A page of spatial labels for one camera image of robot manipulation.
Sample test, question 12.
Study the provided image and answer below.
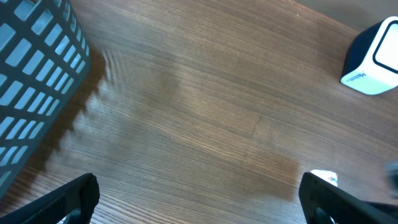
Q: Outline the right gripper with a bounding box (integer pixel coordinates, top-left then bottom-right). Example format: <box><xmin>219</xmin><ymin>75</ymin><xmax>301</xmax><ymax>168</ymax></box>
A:
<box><xmin>368</xmin><ymin>162</ymin><xmax>397</xmax><ymax>215</ymax></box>

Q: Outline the white barcode scanner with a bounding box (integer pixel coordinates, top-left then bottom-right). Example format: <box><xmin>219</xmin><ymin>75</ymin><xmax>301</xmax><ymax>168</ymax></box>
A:
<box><xmin>340</xmin><ymin>16</ymin><xmax>397</xmax><ymax>95</ymax></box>

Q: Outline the orange tissue pack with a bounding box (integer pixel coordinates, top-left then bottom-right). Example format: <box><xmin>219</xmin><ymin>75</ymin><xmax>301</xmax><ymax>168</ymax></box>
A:
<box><xmin>311</xmin><ymin>169</ymin><xmax>338</xmax><ymax>187</ymax></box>

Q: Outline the grey plastic shopping basket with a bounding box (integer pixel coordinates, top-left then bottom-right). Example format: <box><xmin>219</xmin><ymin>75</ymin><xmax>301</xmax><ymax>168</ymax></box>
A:
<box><xmin>1</xmin><ymin>0</ymin><xmax>91</xmax><ymax>195</ymax></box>

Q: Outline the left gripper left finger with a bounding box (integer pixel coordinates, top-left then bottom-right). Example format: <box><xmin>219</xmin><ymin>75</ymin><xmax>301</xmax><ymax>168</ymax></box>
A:
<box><xmin>1</xmin><ymin>173</ymin><xmax>100</xmax><ymax>224</ymax></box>

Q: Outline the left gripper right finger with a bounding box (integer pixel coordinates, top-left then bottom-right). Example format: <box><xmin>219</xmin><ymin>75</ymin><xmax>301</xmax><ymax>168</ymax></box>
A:
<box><xmin>298</xmin><ymin>172</ymin><xmax>397</xmax><ymax>224</ymax></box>

